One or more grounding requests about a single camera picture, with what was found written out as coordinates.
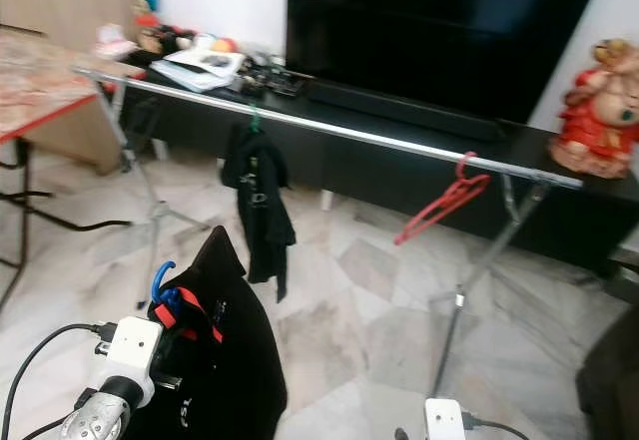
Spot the black shirt with red trim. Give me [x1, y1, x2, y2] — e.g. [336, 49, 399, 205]
[125, 225, 290, 440]

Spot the red laughing Buddha statue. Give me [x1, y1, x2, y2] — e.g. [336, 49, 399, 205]
[547, 38, 639, 181]

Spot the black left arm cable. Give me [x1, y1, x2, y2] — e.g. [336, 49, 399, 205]
[5, 321, 122, 440]

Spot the red plastic hanger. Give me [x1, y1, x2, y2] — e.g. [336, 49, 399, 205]
[394, 151, 493, 247]

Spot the blue plastic hanger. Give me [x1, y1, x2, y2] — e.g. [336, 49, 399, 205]
[150, 260, 180, 307]

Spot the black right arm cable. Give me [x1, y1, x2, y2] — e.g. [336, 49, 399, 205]
[459, 411, 531, 440]

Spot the stack of white papers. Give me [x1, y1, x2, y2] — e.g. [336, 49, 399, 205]
[160, 48, 247, 93]

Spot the marble pattern folding table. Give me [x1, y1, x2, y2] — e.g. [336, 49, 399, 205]
[0, 29, 117, 307]

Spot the silver metal clothes rack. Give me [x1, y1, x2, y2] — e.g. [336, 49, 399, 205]
[73, 65, 583, 398]

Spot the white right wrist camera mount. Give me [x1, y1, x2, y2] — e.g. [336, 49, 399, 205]
[422, 397, 469, 440]

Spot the light wooden cabinet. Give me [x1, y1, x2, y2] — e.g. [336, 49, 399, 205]
[0, 0, 152, 175]

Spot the long black TV console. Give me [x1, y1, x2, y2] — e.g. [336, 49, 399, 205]
[120, 46, 639, 272]

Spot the black printed t-shirt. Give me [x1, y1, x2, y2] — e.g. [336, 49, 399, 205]
[220, 124, 300, 302]

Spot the black soundbar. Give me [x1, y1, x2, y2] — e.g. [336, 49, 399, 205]
[305, 79, 531, 143]

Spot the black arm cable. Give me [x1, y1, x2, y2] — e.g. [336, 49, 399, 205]
[5, 321, 122, 440]
[459, 411, 531, 440]

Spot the large black television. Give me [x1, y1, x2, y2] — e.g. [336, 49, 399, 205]
[285, 0, 611, 123]

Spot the dark brown fabric sofa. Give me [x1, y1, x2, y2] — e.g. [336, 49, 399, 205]
[574, 305, 639, 427]

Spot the pink tissue box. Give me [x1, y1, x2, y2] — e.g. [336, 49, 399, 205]
[95, 24, 137, 61]

